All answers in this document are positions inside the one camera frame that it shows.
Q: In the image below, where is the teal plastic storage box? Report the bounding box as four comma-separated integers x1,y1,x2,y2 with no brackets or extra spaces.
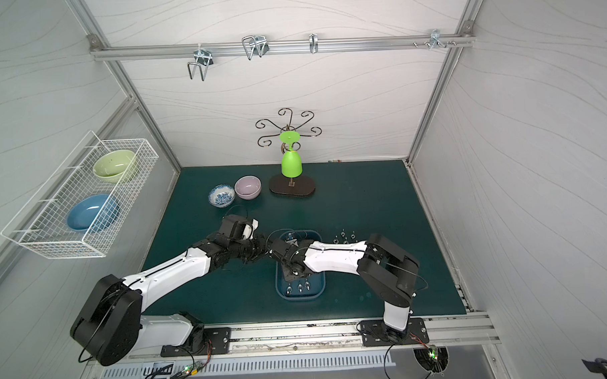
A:
275,229,326,302

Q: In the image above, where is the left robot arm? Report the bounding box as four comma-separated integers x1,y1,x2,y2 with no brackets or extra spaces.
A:
69,215,265,366

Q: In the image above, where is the blue patterned small bowl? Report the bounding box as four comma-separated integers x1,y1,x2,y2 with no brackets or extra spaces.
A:
208,184,236,208

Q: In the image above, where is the pink bowl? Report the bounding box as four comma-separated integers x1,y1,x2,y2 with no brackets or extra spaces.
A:
234,176,262,201

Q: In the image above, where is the green table mat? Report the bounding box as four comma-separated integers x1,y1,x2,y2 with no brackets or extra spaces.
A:
145,160,466,324

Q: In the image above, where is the green plastic goblet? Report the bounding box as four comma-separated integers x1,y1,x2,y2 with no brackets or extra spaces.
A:
279,131,303,179

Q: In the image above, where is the white ventilation grille strip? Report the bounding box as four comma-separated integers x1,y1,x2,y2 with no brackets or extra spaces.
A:
101,350,396,379

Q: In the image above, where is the light green bowl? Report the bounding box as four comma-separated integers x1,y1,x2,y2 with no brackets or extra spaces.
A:
93,149,139,184

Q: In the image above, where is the black cooling fan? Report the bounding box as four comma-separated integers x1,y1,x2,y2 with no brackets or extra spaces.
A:
414,345,449,374

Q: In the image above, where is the metal double hook left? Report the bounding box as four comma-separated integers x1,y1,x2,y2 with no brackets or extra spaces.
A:
187,44,214,81

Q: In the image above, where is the metal double hook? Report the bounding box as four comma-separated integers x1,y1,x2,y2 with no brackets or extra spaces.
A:
187,44,214,81
242,35,270,60

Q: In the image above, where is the metal double hook middle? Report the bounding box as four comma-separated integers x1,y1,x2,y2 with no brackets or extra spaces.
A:
242,35,270,60

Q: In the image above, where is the small metal hook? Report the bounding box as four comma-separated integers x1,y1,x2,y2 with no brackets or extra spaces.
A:
308,33,319,54

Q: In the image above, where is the metal hook right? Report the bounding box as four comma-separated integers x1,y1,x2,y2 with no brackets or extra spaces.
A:
412,29,457,50

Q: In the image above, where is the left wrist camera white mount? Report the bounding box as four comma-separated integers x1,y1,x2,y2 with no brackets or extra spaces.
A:
242,219,259,240

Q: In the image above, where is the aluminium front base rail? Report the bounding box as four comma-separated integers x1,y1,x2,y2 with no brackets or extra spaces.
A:
87,310,501,367

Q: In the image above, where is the white wire wall basket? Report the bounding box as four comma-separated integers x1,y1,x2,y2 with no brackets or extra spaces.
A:
1,132,159,259

